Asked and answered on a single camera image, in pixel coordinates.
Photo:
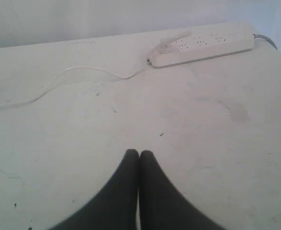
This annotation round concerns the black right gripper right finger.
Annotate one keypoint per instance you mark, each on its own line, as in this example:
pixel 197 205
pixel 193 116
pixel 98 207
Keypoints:
pixel 162 206

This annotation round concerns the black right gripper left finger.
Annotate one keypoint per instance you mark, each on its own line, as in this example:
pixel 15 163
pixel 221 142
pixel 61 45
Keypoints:
pixel 114 206

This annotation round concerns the white power strip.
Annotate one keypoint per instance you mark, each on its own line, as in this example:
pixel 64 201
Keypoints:
pixel 203 42

